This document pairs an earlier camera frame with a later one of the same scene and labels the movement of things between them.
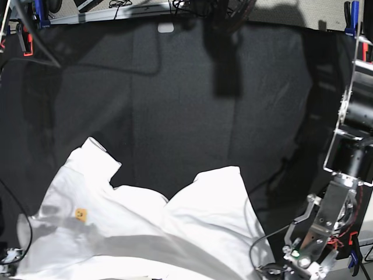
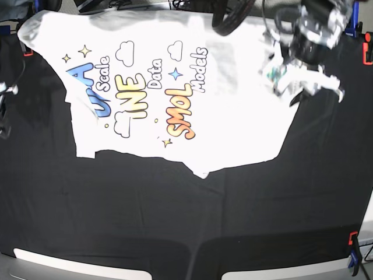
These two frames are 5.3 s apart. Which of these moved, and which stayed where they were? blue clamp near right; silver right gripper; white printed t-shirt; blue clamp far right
Moved: white printed t-shirt; silver right gripper
Stayed: blue clamp near right; blue clamp far right
